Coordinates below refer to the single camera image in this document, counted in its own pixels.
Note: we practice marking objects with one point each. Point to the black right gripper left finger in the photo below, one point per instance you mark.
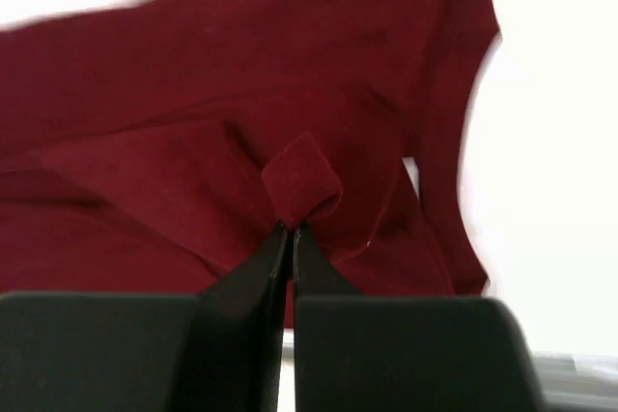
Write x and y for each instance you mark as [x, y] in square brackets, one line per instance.
[216, 350]

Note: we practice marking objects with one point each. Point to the dark red t-shirt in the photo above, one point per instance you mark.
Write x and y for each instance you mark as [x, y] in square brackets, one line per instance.
[154, 148]

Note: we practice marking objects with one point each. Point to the aluminium table edge rail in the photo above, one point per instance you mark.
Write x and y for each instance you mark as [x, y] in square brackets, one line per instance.
[570, 378]

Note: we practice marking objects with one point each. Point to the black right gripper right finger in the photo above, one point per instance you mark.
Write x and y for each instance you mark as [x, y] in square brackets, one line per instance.
[355, 352]

